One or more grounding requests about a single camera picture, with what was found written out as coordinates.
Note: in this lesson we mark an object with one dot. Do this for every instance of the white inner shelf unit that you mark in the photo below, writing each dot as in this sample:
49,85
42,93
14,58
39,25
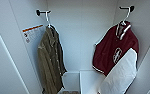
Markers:
87,80

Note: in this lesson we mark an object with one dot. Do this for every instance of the pale clothes hanger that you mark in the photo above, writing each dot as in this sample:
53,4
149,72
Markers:
124,21
48,20

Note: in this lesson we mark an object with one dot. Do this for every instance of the white sticker orange band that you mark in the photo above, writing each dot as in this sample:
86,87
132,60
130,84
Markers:
32,32

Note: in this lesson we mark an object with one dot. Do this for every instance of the black rail bracket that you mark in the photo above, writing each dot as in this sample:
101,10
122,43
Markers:
127,8
41,12

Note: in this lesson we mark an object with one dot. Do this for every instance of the dark grey hanging garment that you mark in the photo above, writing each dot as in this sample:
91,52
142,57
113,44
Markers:
51,60

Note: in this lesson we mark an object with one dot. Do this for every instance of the red jacket white sleeves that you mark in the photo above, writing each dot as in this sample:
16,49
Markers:
107,50

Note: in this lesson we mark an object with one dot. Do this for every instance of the pale perforated basket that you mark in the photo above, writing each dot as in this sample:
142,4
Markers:
70,92

